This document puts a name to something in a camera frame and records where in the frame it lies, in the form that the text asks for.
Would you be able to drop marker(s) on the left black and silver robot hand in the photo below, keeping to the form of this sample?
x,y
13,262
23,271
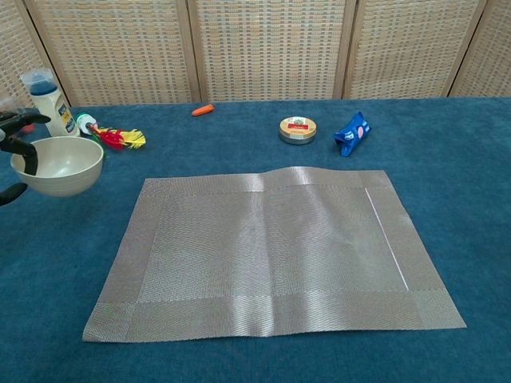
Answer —
x,y
20,119

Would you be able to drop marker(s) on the white ceramic bowl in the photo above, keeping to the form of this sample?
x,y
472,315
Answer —
x,y
64,167

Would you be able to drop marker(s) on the brown woven placemat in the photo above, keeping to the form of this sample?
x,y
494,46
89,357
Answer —
x,y
239,259

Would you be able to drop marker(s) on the cream squeeze bottle blue cap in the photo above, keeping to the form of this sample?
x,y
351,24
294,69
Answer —
x,y
56,115

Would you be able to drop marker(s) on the colourful feather shuttlecock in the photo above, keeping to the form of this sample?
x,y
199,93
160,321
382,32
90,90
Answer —
x,y
120,137

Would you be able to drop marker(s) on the small orange plastic piece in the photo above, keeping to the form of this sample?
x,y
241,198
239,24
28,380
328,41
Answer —
x,y
203,110

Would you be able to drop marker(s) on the woven bamboo folding screen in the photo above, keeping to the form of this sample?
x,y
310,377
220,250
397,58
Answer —
x,y
271,48

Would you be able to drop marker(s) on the round gold tin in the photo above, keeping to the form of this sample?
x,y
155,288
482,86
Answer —
x,y
298,131

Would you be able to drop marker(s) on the blue snack packet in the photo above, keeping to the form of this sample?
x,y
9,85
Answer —
x,y
353,135

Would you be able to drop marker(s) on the blue felt table cover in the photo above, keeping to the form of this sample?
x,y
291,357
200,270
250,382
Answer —
x,y
459,199

